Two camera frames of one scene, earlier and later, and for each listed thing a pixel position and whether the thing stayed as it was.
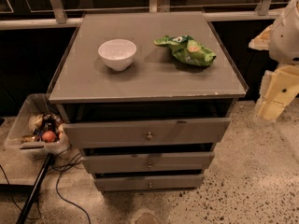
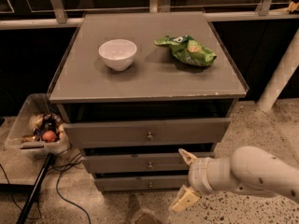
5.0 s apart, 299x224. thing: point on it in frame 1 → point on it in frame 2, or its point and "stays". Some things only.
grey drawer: [136, 162] stays
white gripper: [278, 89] → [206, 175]
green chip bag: [187, 49] stays
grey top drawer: [143, 134] stays
